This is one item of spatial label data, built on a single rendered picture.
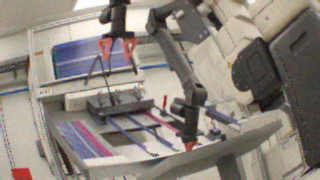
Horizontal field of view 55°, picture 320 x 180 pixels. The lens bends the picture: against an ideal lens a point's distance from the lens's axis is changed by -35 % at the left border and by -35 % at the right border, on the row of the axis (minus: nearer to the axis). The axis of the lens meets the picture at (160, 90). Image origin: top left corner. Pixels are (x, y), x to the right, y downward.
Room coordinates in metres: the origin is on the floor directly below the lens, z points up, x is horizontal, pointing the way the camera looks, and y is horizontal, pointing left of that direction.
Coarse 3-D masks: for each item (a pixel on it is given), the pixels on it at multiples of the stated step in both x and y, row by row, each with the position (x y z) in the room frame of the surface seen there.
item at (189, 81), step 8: (152, 24) 1.66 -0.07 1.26; (152, 32) 1.66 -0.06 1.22; (160, 32) 1.67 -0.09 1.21; (168, 32) 1.69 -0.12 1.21; (160, 40) 1.68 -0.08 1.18; (168, 40) 1.66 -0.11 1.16; (168, 48) 1.66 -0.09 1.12; (176, 48) 1.66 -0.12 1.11; (168, 56) 1.67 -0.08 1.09; (176, 56) 1.65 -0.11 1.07; (184, 56) 1.67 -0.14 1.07; (176, 64) 1.65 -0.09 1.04; (184, 64) 1.64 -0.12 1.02; (176, 72) 1.66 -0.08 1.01; (184, 72) 1.63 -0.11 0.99; (192, 72) 1.65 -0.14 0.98; (184, 80) 1.63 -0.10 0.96; (192, 80) 1.62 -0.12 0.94; (184, 88) 1.64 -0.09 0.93; (192, 88) 1.61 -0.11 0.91; (200, 88) 1.64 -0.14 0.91; (200, 96) 1.62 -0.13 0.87
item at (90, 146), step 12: (84, 120) 1.96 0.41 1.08; (72, 132) 1.82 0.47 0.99; (84, 132) 1.85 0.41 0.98; (96, 132) 1.88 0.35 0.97; (72, 144) 1.71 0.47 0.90; (84, 144) 1.74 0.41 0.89; (96, 144) 1.77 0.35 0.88; (108, 144) 1.79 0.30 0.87; (84, 156) 1.64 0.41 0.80; (96, 156) 1.67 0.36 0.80; (108, 156) 1.69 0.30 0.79; (120, 156) 1.71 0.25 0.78
